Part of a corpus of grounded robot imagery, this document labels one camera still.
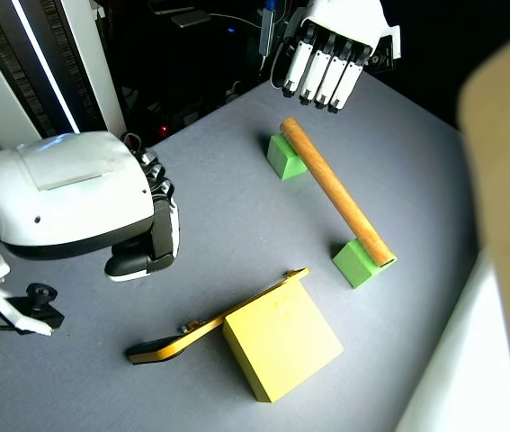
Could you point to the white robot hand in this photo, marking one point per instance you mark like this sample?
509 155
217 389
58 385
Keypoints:
344 18
65 202

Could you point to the round wooden dowel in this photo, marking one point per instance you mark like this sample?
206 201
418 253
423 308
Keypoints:
326 180

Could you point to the grey usb hub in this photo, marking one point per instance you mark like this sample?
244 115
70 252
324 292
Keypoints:
267 31

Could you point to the green wooden support block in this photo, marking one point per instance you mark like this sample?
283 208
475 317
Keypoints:
353 265
283 157

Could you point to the grey flat device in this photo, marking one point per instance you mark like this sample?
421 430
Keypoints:
190 19

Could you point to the grey table cloth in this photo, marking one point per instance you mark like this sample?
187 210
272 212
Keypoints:
236 216

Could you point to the dark phone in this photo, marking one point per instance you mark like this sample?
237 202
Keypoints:
171 5

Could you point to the blurred tan board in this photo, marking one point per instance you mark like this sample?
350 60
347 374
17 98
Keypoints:
506 157

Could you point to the large yellow wooden block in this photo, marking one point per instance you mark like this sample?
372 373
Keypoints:
281 342

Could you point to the white board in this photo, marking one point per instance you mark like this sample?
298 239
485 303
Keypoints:
461 360

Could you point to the black wrist camera, white bracket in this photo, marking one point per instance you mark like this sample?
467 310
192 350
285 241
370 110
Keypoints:
41 306

